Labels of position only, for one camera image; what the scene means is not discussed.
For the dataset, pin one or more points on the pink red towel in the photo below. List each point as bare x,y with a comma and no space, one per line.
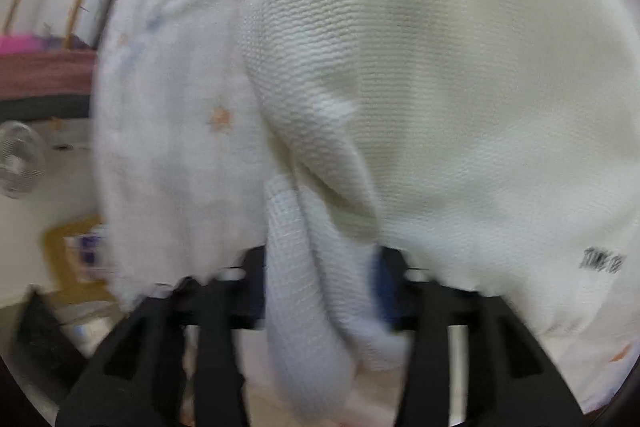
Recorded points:
35,67

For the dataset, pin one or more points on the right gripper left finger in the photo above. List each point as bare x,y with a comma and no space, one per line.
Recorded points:
138,374

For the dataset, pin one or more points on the white electric fan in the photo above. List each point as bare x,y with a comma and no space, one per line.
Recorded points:
22,159

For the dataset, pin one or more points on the floral white bed sheet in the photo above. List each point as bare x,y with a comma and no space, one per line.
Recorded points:
181,162

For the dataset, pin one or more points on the white button-up jacket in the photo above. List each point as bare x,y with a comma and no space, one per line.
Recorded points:
495,143

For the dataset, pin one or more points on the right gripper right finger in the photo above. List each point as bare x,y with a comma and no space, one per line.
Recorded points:
511,380

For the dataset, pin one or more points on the yellow box on floor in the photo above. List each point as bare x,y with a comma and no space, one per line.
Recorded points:
71,284

